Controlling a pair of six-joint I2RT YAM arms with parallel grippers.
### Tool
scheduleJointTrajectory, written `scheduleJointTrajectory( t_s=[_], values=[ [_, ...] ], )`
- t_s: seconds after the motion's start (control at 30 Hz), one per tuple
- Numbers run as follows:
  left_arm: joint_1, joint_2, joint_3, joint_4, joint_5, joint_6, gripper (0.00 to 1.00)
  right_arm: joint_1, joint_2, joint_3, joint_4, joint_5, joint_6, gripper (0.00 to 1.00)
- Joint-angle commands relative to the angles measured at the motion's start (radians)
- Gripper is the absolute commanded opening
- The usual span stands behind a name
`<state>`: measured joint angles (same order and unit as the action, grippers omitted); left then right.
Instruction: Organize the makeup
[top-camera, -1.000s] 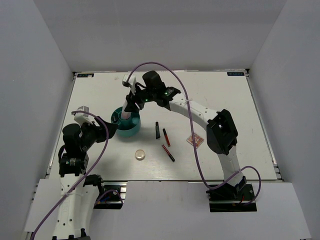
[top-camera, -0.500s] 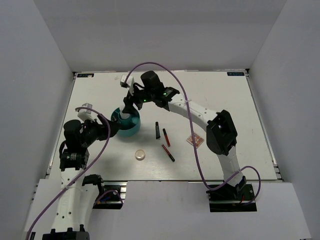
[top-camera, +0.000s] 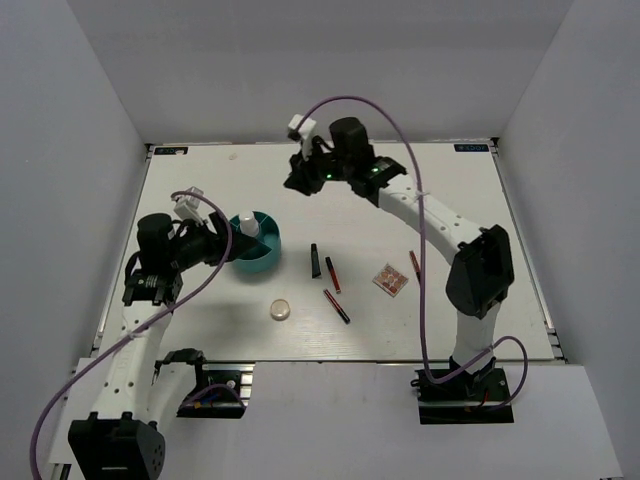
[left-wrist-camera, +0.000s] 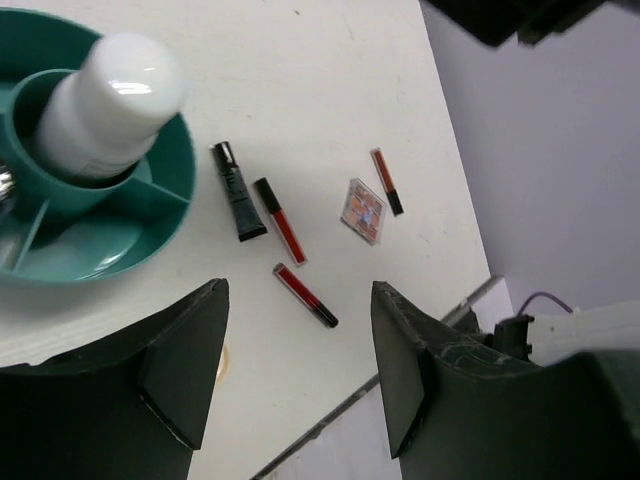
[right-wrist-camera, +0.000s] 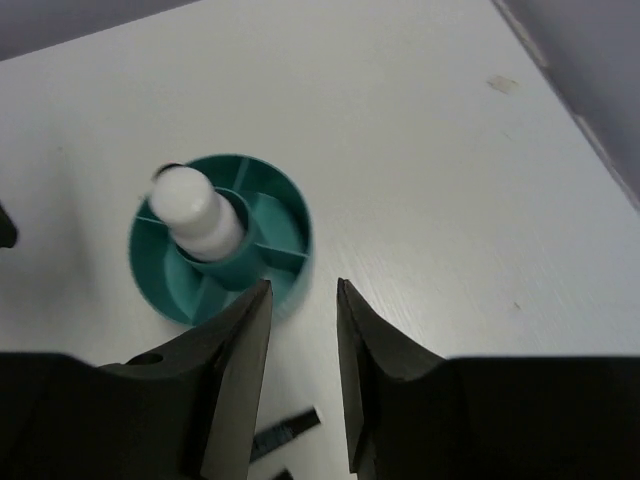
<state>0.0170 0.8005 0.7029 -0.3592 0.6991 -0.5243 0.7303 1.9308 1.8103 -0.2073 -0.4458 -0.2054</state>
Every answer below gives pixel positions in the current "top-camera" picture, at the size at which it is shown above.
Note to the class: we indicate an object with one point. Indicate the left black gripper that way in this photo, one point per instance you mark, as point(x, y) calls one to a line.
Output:
point(217, 241)

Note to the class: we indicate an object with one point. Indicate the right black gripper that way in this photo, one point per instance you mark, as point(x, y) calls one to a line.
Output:
point(302, 176)

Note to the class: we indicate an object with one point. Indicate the white pink blue bottle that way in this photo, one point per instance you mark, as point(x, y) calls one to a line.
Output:
point(249, 224)

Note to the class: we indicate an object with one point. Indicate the black makeup tube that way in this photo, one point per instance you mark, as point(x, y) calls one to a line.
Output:
point(315, 262)

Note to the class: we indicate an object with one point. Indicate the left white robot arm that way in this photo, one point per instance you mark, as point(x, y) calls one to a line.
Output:
point(123, 435)

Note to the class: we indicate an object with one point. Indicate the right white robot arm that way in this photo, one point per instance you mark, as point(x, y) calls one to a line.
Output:
point(480, 259)

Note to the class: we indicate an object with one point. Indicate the teal round organizer container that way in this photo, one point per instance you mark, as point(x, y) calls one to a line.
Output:
point(264, 250)

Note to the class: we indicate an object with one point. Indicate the round beige compact jar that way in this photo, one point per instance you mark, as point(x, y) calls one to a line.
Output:
point(280, 310)

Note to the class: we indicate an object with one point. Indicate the red lip gloss upper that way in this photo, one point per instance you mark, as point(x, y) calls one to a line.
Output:
point(333, 274)

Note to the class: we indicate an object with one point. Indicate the red lip gloss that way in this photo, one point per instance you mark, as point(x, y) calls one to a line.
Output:
point(333, 274)
point(416, 265)
point(337, 307)

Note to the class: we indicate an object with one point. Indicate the red lip gloss lower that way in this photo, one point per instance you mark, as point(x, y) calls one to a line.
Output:
point(337, 307)

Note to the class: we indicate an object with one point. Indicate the eyeshadow palette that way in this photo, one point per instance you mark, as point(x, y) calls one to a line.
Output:
point(390, 280)

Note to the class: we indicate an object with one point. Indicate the red lip gloss right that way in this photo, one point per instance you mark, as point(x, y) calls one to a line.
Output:
point(416, 265)

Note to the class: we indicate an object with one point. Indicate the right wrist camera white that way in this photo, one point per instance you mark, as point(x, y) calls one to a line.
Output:
point(302, 130)

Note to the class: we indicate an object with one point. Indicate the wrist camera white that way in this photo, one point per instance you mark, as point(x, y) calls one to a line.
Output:
point(302, 130)
point(186, 205)

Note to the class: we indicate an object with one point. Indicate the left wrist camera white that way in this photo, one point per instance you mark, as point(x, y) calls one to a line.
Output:
point(186, 205)

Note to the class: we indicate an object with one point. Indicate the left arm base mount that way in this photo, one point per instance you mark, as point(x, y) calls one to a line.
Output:
point(222, 391)

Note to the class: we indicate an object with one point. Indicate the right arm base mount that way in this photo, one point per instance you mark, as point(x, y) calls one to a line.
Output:
point(464, 400)

